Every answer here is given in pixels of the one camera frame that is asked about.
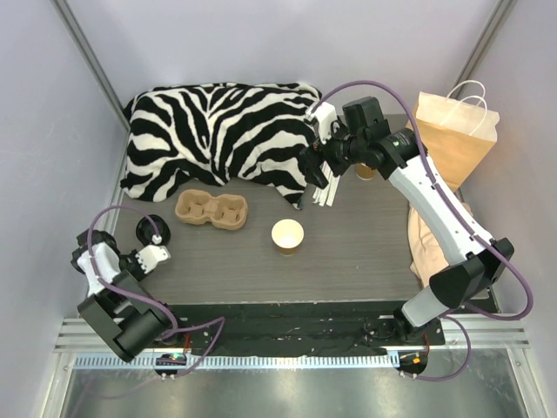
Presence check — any single paper cup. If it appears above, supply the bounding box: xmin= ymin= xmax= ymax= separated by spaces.
xmin=271 ymin=219 xmax=305 ymax=256

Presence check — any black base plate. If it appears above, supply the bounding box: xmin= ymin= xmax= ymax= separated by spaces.
xmin=171 ymin=301 xmax=445 ymax=357

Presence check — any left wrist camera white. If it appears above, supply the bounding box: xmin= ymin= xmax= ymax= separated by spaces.
xmin=135 ymin=245 xmax=171 ymax=275

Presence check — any black lid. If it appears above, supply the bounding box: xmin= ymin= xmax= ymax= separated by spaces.
xmin=135 ymin=214 xmax=171 ymax=246

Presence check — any zebra print pillow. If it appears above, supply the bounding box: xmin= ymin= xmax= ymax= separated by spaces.
xmin=120 ymin=82 xmax=322 ymax=210

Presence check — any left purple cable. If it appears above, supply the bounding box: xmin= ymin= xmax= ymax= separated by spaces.
xmin=87 ymin=206 xmax=227 ymax=384

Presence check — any white wrapped straw left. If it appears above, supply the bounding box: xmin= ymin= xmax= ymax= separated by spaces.
xmin=312 ymin=187 xmax=324 ymax=204

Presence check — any aluminium rail frame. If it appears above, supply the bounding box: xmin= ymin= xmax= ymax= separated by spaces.
xmin=40 ymin=313 xmax=549 ymax=417

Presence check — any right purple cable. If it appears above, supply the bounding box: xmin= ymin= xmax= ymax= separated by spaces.
xmin=311 ymin=79 xmax=535 ymax=383

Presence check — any purple cable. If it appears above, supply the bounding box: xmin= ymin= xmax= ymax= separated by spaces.
xmin=87 ymin=206 xmax=227 ymax=384
xmin=311 ymin=79 xmax=535 ymax=383

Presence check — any white wrapped straw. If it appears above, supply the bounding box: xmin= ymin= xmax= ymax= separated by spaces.
xmin=318 ymin=174 xmax=332 ymax=206
xmin=324 ymin=175 xmax=340 ymax=206
xmin=312 ymin=187 xmax=324 ymax=204

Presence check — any beige cloth bag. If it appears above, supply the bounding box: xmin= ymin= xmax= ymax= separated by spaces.
xmin=407 ymin=205 xmax=448 ymax=287

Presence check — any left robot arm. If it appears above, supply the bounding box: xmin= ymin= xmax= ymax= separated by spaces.
xmin=70 ymin=230 xmax=185 ymax=362

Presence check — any cardboard cup carrier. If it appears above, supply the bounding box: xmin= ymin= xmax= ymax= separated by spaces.
xmin=175 ymin=189 xmax=248 ymax=231

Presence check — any stack of paper cups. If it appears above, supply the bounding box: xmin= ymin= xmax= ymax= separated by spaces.
xmin=355 ymin=163 xmax=376 ymax=181

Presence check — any white wrapped straw right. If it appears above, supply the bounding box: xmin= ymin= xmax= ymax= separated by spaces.
xmin=324 ymin=175 xmax=340 ymax=206

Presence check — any brown paper bag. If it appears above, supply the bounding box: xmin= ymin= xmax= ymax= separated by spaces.
xmin=413 ymin=80 xmax=500 ymax=191

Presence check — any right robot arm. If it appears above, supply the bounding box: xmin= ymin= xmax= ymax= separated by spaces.
xmin=299 ymin=97 xmax=514 ymax=344

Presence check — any white wrapped straw middle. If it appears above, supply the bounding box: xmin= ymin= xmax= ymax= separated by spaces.
xmin=318 ymin=174 xmax=332 ymax=206

